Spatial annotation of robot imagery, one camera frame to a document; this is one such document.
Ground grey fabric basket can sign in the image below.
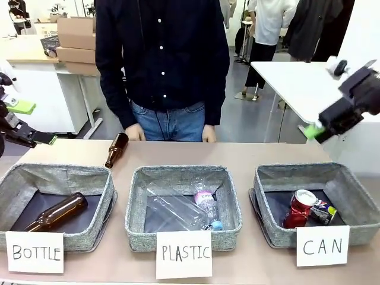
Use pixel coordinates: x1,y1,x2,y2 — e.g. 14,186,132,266
248,161,380,249

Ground background person dark coat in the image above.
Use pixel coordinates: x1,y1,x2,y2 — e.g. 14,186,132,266
284,0,356,63

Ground person's left forearm dark sleeve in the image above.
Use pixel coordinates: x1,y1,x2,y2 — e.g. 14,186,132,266
204,74,230,127

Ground person's dark navy shirt torso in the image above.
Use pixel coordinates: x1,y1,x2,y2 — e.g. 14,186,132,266
94,0,231,112

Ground plastic bottle blue cap pink label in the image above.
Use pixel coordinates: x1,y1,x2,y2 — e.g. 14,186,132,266
193,176,224,231

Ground black plastic crate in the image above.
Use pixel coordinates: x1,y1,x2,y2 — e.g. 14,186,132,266
39,34,60,50

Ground white table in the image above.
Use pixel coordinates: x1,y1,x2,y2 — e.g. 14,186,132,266
250,61,342,145

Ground white wooden-top desk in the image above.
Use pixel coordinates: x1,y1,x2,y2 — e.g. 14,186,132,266
5,49,104,140

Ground crushed black pepsi can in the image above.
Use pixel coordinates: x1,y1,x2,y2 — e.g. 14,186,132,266
308,199,338,226

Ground crushed red can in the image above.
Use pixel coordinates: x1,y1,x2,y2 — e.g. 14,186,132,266
282,189,318,229

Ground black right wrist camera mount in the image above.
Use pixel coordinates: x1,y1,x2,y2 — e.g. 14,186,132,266
338,59,380,116

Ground grey fabric basket plastic sign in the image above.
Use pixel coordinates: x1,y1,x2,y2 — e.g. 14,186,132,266
124,165,242,252

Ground grey fabric basket bottle sign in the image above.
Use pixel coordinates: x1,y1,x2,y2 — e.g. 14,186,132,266
0,163,116,252

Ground white paper sign can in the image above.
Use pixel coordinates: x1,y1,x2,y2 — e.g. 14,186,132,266
295,225,351,268

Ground person's right hand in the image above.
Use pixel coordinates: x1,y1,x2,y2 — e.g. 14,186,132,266
124,123,147,142

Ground background person white shirt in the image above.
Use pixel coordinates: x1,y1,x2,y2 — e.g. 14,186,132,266
243,0,298,96

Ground person's left hand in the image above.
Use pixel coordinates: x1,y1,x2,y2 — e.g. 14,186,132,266
202,124,219,144

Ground white plastic crate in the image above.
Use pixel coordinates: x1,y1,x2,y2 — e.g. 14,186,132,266
33,23,59,39

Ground person's right forearm dark sleeve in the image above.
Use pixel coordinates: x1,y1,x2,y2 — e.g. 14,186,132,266
102,74,134,130

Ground brown glass bottle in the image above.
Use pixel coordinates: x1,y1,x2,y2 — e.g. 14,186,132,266
104,132,129,169
23,192,89,233

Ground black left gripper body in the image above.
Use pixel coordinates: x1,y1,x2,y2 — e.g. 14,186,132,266
0,85,21,158

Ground large clear plastic bottle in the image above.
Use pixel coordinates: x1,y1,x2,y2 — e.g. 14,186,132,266
145,181,219,231

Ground person's blue jeans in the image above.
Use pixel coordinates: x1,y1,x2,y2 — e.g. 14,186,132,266
129,100,206,142

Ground white paper sign plastic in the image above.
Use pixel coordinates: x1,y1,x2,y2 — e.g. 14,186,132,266
155,230,214,280

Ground flat cardboard box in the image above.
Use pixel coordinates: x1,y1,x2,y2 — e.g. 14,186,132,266
65,61,101,77
55,46,97,65

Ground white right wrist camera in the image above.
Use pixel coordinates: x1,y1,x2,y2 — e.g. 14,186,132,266
325,55,349,80

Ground large open cardboard box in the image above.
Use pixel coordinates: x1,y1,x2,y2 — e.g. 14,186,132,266
56,16,96,50

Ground white paper sign bottle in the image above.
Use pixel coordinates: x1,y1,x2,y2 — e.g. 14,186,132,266
5,231,65,274

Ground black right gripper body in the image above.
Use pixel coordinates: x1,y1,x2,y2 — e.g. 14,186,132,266
318,97,365,136

